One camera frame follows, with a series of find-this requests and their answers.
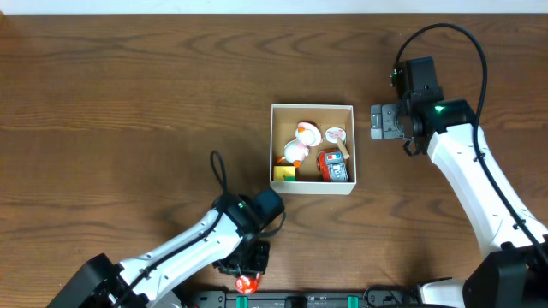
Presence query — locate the red lettered ball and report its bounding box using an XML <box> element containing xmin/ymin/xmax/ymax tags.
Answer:
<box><xmin>235</xmin><ymin>274</ymin><xmax>262</xmax><ymax>294</ymax></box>

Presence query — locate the wooden rattle drum toy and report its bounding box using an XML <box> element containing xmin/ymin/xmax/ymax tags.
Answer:
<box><xmin>325</xmin><ymin>127</ymin><xmax>350</xmax><ymax>159</ymax></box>

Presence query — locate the multicolour puzzle cube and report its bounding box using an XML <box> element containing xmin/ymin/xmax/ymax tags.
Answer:
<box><xmin>272</xmin><ymin>165</ymin><xmax>296</xmax><ymax>181</ymax></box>

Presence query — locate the red toy truck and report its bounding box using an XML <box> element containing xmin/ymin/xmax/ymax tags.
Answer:
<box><xmin>317</xmin><ymin>149</ymin><xmax>349</xmax><ymax>182</ymax></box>

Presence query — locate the white pink duck toy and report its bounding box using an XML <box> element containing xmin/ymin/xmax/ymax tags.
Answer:
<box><xmin>277</xmin><ymin>122</ymin><xmax>323</xmax><ymax>169</ymax></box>

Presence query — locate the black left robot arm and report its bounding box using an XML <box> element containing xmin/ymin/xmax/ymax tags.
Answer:
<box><xmin>49</xmin><ymin>188</ymin><xmax>285</xmax><ymax>307</ymax></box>

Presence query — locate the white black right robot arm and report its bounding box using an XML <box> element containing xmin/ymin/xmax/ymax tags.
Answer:
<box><xmin>383</xmin><ymin>57</ymin><xmax>547</xmax><ymax>307</ymax></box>

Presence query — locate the white cardboard box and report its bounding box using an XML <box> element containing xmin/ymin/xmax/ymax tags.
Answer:
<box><xmin>270</xmin><ymin>104</ymin><xmax>357</xmax><ymax>195</ymax></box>

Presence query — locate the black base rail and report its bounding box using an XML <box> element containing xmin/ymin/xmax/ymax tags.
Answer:
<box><xmin>184</xmin><ymin>289</ymin><xmax>422</xmax><ymax>308</ymax></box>

